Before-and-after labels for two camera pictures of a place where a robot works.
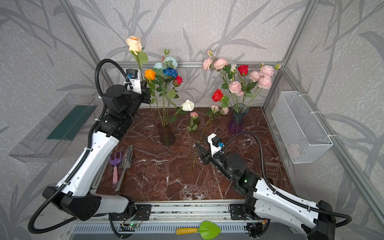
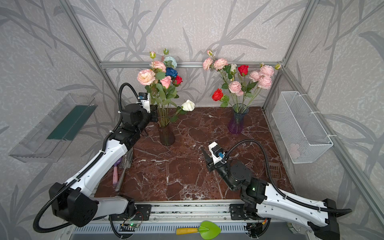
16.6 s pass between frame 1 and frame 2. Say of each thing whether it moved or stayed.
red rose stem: stayed
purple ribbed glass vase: stayed
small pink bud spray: moved
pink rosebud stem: moved
